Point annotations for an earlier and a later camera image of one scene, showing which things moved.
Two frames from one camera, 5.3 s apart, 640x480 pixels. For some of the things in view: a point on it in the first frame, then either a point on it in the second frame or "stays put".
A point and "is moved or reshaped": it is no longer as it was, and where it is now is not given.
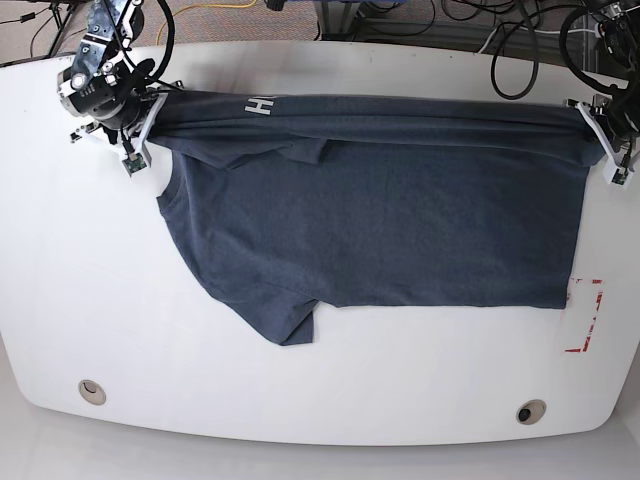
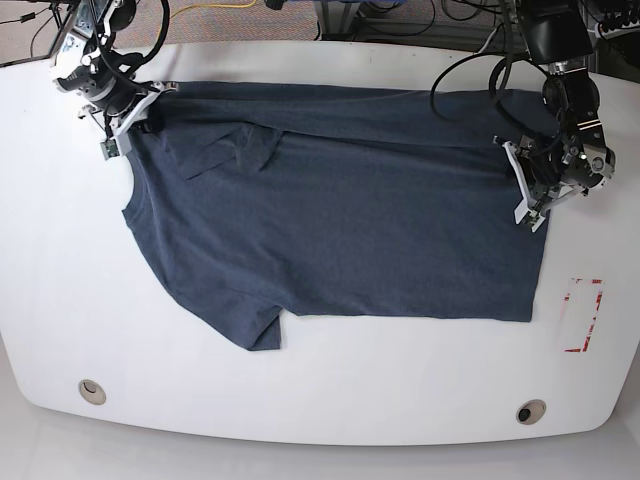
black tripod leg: [51, 6] stays put
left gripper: [622, 118] to [542, 168]
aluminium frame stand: [336, 19] stays put
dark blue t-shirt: [282, 201] is moved or reshaped
